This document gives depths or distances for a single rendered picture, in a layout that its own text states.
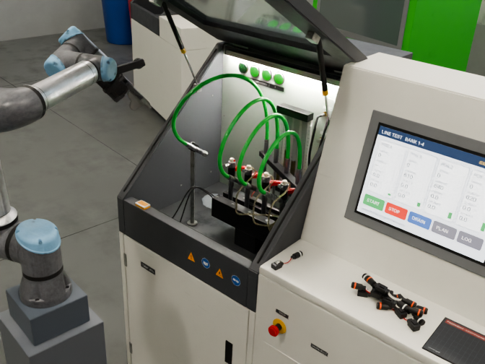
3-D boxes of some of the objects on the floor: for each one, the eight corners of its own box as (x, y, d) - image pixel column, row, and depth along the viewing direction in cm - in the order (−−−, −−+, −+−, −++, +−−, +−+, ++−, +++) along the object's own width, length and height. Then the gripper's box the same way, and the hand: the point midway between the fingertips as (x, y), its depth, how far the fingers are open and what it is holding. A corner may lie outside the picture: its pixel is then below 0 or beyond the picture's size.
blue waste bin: (94, 39, 799) (90, -19, 764) (131, 33, 836) (128, -22, 800) (117, 48, 761) (113, -12, 725) (154, 42, 797) (153, -15, 761)
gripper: (91, 76, 194) (136, 119, 201) (90, 79, 186) (138, 123, 193) (108, 58, 194) (154, 102, 201) (108, 59, 185) (156, 105, 193)
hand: (149, 104), depth 197 cm, fingers closed
